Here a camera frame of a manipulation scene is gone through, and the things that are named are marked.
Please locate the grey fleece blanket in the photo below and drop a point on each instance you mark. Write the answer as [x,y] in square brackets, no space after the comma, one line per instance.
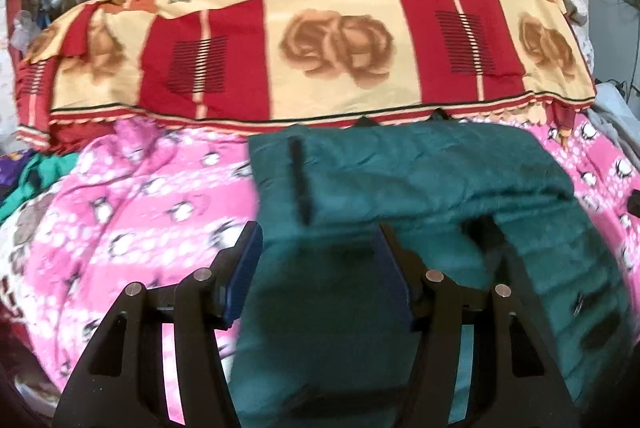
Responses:
[617,113]

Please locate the red orange rose-print quilt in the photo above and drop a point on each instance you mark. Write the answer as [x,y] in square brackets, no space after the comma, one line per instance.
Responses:
[325,48]

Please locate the dark green puffer jacket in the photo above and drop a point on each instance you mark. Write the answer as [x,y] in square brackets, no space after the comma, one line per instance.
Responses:
[425,178]

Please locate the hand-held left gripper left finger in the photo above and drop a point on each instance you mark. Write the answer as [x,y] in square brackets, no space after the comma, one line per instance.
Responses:
[245,268]

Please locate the pink penguin-print blanket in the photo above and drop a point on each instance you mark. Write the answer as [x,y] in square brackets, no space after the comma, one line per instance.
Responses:
[150,208]

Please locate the white floral bedsheet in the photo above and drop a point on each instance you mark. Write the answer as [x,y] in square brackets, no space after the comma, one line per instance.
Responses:
[25,233]

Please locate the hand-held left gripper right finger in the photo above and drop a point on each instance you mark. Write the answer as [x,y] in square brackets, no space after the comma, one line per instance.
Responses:
[395,278]

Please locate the bright green cloth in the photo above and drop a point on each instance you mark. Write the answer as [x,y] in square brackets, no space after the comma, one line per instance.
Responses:
[35,178]

